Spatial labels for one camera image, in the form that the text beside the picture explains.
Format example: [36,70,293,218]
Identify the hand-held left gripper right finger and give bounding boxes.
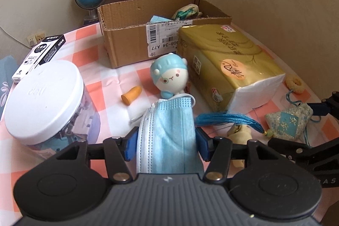
[195,129,281,184]

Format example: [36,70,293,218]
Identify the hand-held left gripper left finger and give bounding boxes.
[57,128,139,184]

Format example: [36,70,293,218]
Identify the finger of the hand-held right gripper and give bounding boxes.
[267,137,339,171]
[308,91,339,122]

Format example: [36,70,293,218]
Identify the blue patterned sachet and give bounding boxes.
[265,104,321,148]

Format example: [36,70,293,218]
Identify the cream sachet with blue tassel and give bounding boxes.
[196,113,273,168]

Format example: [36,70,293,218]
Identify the blue face mask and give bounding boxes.
[150,15,172,23]
[136,94,204,175]

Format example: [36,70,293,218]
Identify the brown cardboard box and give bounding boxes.
[97,0,232,69]

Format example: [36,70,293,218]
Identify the beige bamboo print sachet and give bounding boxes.
[172,4,203,21]

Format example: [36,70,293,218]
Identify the orange finger cot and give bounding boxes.
[121,86,142,105]

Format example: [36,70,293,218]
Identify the pink white checkered tablecloth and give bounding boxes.
[0,22,329,216]

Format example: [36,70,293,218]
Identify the toy figure with blue hat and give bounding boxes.
[150,53,196,103]

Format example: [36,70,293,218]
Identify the gold tissue pack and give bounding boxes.
[176,24,286,114]

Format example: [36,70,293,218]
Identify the clear jar with white lid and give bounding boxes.
[4,60,101,155]

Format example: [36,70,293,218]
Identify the black and white box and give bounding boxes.
[12,34,66,83]

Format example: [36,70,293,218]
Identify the blue embroidered bedsheet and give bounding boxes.
[0,55,19,121]

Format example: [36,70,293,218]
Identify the cream hair ring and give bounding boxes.
[285,76,304,108]

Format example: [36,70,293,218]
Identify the white cable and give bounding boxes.
[0,25,30,46]

